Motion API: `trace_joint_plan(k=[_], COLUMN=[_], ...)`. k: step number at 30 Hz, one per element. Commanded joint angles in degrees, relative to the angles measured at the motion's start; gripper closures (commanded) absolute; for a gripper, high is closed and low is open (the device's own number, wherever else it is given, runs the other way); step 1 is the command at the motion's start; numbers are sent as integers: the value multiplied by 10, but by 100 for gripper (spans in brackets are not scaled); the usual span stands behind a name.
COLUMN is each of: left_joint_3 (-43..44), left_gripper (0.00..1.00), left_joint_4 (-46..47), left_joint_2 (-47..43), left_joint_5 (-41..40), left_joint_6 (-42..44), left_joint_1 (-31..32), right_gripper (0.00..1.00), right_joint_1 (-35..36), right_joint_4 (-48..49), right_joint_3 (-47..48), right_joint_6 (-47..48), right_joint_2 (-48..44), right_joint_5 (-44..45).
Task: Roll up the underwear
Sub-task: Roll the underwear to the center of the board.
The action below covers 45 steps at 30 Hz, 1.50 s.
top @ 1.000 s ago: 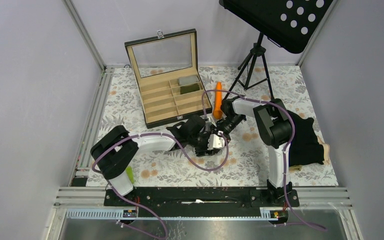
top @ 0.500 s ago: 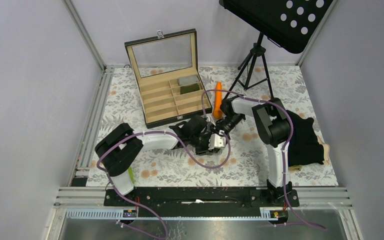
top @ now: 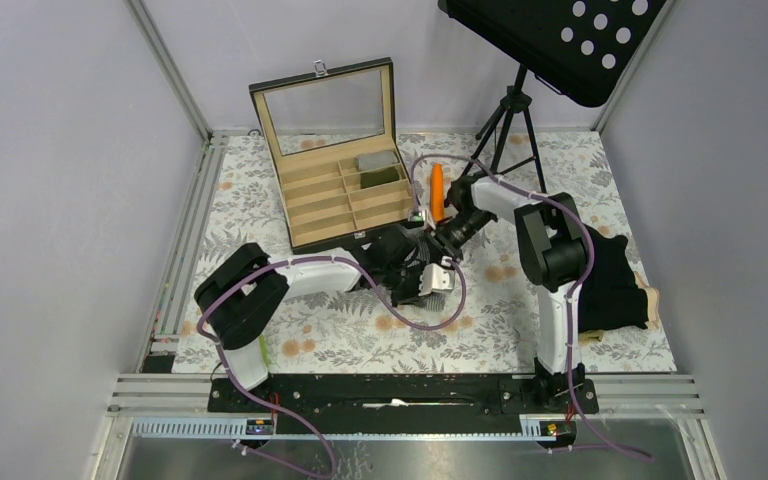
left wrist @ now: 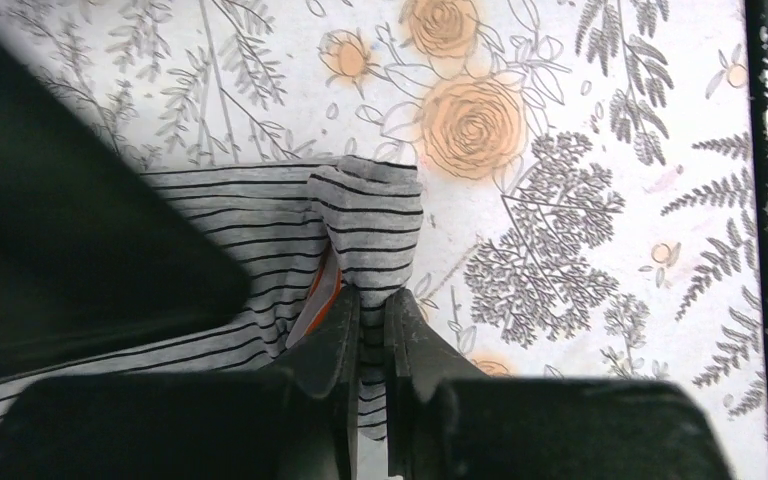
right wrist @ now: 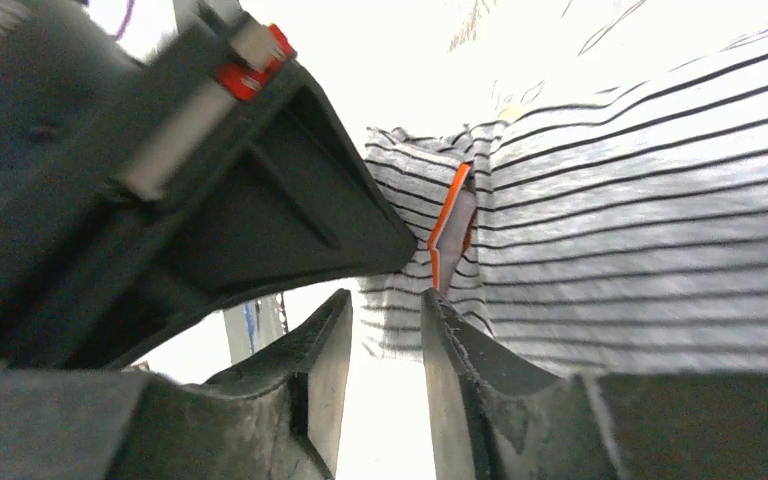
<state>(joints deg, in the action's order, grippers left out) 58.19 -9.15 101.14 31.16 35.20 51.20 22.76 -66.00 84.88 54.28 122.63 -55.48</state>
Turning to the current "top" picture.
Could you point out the orange cylinder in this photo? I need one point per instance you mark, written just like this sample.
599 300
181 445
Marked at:
437 193

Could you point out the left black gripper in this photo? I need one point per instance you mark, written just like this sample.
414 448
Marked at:
411 298

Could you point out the black music stand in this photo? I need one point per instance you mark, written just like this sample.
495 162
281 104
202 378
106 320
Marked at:
578 49

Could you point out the floral tablecloth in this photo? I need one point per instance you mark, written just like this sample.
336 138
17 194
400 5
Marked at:
354 332

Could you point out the aluminium frame rails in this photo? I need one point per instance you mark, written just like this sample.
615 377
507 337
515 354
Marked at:
632 370

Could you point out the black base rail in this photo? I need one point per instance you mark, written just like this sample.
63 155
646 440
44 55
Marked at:
394 404

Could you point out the beige garment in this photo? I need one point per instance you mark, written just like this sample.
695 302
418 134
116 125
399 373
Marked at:
650 305

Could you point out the wooden compartment box glass lid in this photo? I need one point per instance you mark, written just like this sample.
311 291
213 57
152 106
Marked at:
315 124

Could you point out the grey rolled cloth in box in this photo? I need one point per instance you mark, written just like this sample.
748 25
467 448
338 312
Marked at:
375 160

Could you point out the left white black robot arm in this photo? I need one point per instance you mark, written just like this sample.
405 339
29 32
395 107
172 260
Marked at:
241 296

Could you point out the black clothing pile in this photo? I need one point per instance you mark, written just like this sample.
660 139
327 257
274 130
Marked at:
611 268

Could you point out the grey striped underwear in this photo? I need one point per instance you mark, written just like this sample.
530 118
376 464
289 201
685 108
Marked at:
434 303

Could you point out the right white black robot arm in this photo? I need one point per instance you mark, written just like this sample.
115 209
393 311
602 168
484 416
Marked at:
556 254

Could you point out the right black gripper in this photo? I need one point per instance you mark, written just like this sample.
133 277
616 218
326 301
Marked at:
439 243

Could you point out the green clip lower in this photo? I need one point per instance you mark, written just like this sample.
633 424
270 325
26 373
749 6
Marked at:
264 350

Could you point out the dark green rolled cloth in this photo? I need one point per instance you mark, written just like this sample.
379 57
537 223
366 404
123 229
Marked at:
370 179

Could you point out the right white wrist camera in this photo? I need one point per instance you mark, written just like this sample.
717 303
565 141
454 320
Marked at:
416 216

